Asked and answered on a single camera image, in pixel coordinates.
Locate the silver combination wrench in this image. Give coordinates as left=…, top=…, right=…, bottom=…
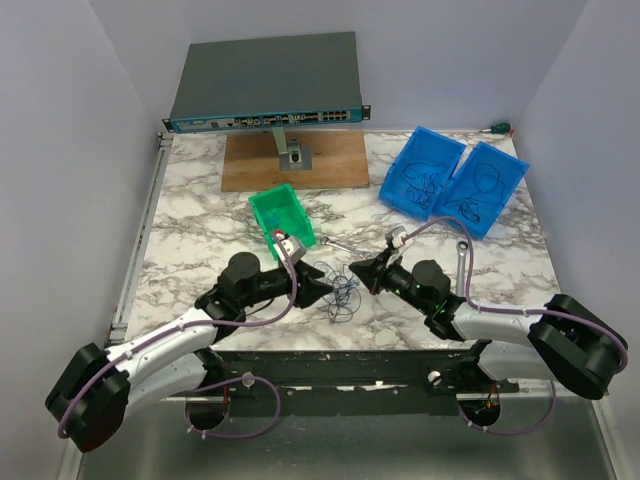
left=319, top=236, right=366, bottom=258

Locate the wooden base board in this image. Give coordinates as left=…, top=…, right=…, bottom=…
left=221, top=131, right=370, bottom=192

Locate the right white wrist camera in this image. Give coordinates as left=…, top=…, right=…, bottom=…
left=385, top=226, right=407, bottom=265

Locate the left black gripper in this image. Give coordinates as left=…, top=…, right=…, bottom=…
left=241, top=260, right=334, bottom=309

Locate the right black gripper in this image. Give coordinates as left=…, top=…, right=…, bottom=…
left=350, top=247, right=430, bottom=314

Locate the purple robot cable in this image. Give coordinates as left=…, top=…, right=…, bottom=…
left=58, top=232, right=304, bottom=441
left=399, top=217, right=630, bottom=436

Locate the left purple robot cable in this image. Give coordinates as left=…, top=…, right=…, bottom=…
left=58, top=232, right=304, bottom=441

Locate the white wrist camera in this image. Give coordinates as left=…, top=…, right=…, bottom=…
left=273, top=230, right=306, bottom=264
left=385, top=226, right=407, bottom=265

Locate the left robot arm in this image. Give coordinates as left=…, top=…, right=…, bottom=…
left=45, top=252, right=333, bottom=453

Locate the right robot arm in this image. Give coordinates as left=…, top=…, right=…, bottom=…
left=349, top=250, right=628, bottom=400

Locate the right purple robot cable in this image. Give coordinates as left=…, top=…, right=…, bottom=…
left=399, top=217, right=630, bottom=436

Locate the grey network switch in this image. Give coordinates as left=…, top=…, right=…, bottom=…
left=163, top=32, right=371, bottom=134

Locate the grey metal stand bracket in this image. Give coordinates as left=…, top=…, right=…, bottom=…
left=272, top=127, right=312, bottom=172

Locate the aluminium frame rail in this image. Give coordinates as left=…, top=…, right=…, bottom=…
left=159, top=379, right=610, bottom=401

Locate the green handled screwdriver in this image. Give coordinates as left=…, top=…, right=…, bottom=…
left=481, top=122, right=514, bottom=135

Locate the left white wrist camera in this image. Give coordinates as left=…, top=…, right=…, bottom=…
left=273, top=230, right=306, bottom=264

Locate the green plastic bin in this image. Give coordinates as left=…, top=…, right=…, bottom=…
left=249, top=184, right=316, bottom=259

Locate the left blue plastic bin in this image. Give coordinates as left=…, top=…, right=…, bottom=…
left=378, top=126, right=465, bottom=221

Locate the right blue plastic bin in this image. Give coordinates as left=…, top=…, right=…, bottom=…
left=433, top=142, right=529, bottom=239

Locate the silver ratchet wrench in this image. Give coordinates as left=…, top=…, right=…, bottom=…
left=456, top=240, right=469, bottom=297

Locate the blue plastic bin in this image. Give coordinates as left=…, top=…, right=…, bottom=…
left=433, top=142, right=529, bottom=239
left=378, top=126, right=465, bottom=221

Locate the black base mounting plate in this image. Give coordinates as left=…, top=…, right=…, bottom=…
left=175, top=342, right=519, bottom=420

